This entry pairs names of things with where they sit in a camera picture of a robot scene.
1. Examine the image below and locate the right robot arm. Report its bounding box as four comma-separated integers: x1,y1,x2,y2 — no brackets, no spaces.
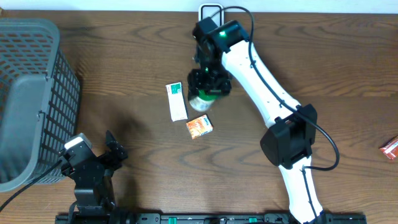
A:
187,17,323,223

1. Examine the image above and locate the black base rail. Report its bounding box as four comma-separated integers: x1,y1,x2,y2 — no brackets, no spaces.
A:
55,212,368,224

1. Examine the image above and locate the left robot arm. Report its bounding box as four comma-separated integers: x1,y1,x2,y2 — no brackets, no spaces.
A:
55,131,128,223

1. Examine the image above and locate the white green medicine box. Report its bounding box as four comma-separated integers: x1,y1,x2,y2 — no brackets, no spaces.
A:
165,82,188,122

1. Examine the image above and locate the grey plastic mesh basket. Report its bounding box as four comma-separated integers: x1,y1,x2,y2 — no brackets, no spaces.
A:
1,18,80,192

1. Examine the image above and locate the red Top chocolate bar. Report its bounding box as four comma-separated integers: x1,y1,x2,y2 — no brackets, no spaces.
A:
379,136,398,160

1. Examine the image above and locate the white barcode scanner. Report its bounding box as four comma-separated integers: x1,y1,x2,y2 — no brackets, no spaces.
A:
198,3,224,26

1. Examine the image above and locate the green lid white jar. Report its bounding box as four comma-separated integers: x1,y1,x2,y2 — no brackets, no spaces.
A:
188,90,218,112

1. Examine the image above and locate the small orange snack box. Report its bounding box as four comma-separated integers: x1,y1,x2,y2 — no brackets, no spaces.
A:
186,114,213,139

